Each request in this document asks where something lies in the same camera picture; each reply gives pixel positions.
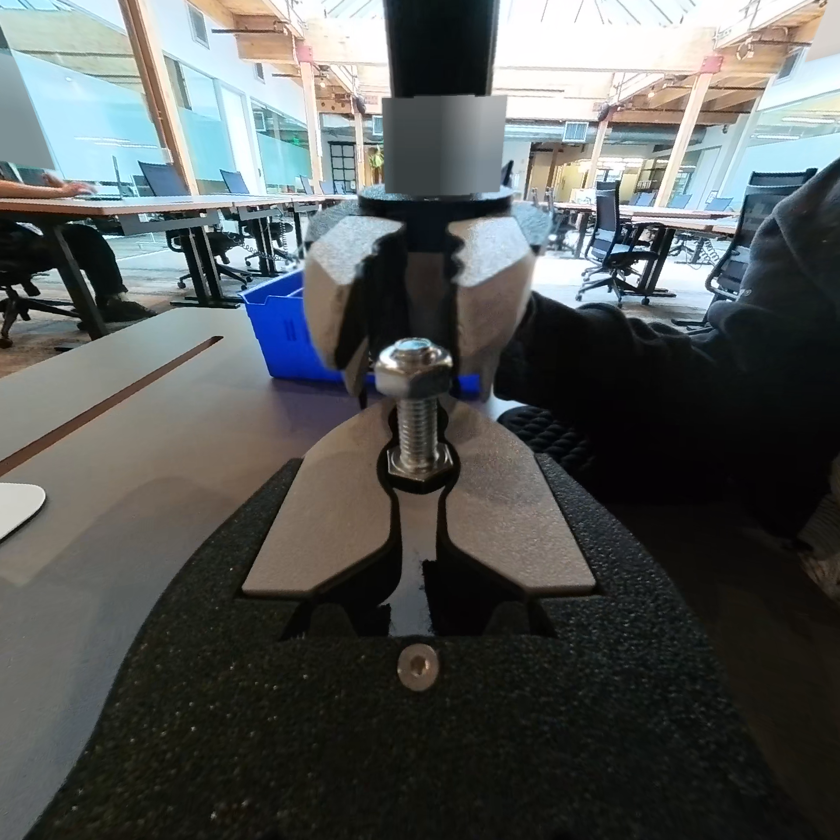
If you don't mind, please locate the long wooden top desk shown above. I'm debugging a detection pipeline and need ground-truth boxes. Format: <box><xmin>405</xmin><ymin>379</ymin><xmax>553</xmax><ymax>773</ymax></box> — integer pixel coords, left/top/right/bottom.
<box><xmin>0</xmin><ymin>193</ymin><xmax>316</xmax><ymax>342</ymax></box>
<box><xmin>553</xmin><ymin>200</ymin><xmax>740</xmax><ymax>240</ymax></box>

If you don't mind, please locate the black white knit sweater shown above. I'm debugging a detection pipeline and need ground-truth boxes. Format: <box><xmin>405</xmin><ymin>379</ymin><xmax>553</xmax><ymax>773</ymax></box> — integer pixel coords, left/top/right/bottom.
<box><xmin>797</xmin><ymin>459</ymin><xmax>840</xmax><ymax>592</ymax></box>

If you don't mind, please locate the white round object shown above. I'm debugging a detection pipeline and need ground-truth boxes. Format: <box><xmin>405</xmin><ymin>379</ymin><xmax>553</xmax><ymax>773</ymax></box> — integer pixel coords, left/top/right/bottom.
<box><xmin>0</xmin><ymin>482</ymin><xmax>47</xmax><ymax>543</ymax></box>

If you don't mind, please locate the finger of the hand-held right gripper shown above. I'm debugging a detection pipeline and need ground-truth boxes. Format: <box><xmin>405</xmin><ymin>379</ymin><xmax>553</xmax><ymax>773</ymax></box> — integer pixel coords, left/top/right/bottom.
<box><xmin>302</xmin><ymin>213</ymin><xmax>404</xmax><ymax>400</ymax></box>
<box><xmin>449</xmin><ymin>213</ymin><xmax>536</xmax><ymax>404</ymax></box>

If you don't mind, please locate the steel hex bolt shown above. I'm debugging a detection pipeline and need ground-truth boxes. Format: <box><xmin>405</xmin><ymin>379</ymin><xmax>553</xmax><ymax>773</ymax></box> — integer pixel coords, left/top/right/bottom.
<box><xmin>386</xmin><ymin>338</ymin><xmax>455</xmax><ymax>485</ymax></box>

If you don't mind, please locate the black office chair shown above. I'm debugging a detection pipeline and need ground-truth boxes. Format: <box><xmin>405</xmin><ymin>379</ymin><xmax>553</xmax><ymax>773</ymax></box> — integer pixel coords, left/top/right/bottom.
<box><xmin>218</xmin><ymin>168</ymin><xmax>294</xmax><ymax>274</ymax></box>
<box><xmin>576</xmin><ymin>178</ymin><xmax>662</xmax><ymax>309</ymax></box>
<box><xmin>671</xmin><ymin>168</ymin><xmax>819</xmax><ymax>329</ymax></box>
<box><xmin>136</xmin><ymin>161</ymin><xmax>256</xmax><ymax>291</ymax></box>

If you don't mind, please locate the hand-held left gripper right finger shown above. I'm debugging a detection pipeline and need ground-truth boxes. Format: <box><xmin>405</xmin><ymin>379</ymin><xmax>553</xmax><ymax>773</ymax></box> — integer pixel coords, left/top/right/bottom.
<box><xmin>434</xmin><ymin>399</ymin><xmax>598</xmax><ymax>599</ymax></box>

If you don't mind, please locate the person's right forearm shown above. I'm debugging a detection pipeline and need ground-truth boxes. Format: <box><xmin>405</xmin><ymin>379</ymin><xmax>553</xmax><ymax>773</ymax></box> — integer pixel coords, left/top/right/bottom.
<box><xmin>610</xmin><ymin>161</ymin><xmax>840</xmax><ymax>536</ymax></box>

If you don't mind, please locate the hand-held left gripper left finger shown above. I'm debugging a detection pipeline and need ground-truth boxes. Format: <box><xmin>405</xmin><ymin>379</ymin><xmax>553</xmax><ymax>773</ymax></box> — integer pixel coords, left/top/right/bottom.
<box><xmin>241</xmin><ymin>400</ymin><xmax>401</xmax><ymax>598</ymax></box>

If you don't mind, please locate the black textured mat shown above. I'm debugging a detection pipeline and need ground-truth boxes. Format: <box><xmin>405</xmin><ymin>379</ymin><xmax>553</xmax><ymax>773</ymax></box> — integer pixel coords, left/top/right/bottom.
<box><xmin>497</xmin><ymin>405</ymin><xmax>601</xmax><ymax>487</ymax></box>

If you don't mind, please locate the blue plastic bin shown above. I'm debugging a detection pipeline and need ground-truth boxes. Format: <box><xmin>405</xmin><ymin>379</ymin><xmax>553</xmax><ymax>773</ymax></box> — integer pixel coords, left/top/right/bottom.
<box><xmin>239</xmin><ymin>269</ymin><xmax>483</xmax><ymax>398</ymax></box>

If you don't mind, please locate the person's right hand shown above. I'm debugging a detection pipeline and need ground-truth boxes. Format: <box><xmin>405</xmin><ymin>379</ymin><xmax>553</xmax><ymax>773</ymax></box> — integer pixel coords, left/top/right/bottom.
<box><xmin>493</xmin><ymin>289</ymin><xmax>651</xmax><ymax>427</ymax></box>

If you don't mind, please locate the steel hex nut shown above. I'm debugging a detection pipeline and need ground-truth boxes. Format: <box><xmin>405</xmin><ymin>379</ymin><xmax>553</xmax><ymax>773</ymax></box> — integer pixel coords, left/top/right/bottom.
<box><xmin>373</xmin><ymin>338</ymin><xmax>455</xmax><ymax>399</ymax></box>

